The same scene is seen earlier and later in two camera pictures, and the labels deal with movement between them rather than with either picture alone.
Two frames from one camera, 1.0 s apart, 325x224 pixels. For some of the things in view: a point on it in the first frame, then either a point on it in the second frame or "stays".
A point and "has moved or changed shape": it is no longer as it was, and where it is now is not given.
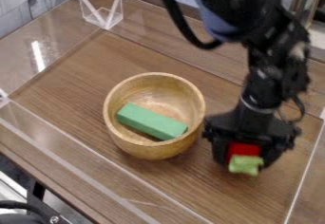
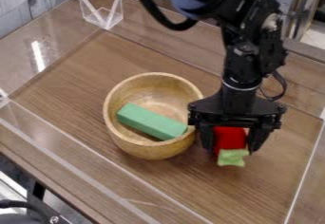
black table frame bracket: (35, 196) stays
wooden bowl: (166, 94) stays
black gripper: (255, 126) → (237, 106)
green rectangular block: (150, 121) stays
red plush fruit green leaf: (244, 156) has moved or changed shape
